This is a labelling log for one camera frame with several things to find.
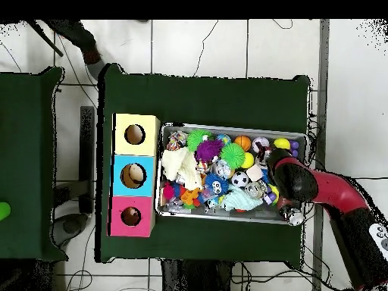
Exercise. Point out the white baseball toy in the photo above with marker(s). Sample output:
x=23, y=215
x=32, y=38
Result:
x=260, y=143

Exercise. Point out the small soccer ball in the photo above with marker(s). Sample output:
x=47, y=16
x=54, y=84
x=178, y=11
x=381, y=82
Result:
x=240, y=179

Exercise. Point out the shallow clear mesh bin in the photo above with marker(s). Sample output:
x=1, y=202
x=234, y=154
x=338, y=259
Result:
x=176, y=213

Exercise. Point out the orange basketball toy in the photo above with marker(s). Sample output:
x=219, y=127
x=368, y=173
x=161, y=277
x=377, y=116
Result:
x=242, y=143

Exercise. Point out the person's leg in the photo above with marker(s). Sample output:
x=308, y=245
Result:
x=76, y=33

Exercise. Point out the cream muslin cloth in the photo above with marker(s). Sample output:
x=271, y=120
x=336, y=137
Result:
x=176, y=165

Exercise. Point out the green spiky ball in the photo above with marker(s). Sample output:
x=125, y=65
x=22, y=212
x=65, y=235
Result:
x=233, y=156
x=196, y=139

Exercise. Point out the mint green cloth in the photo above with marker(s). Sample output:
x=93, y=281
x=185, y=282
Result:
x=242, y=199

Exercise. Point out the purple spiky ball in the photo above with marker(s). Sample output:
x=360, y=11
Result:
x=208, y=150

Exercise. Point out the side table with green cloth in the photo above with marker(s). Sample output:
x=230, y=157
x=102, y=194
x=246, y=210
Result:
x=27, y=163

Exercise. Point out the small green object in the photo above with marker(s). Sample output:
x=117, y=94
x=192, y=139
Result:
x=3, y=211

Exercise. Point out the yellow tennis ball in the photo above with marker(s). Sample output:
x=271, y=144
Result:
x=247, y=160

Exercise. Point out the wooden box with three holes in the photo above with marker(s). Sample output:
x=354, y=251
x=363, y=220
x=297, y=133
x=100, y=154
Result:
x=134, y=160

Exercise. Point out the smooth yellow ball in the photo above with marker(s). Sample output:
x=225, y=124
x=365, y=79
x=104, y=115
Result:
x=282, y=143

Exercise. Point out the orange plastic toy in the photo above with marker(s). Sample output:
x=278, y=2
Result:
x=189, y=196

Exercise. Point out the black rod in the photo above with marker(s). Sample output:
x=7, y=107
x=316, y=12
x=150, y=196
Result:
x=43, y=37

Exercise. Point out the small blue fuzzy toy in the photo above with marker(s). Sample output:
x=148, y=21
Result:
x=214, y=183

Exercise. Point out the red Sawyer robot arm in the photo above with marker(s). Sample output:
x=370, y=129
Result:
x=333, y=194

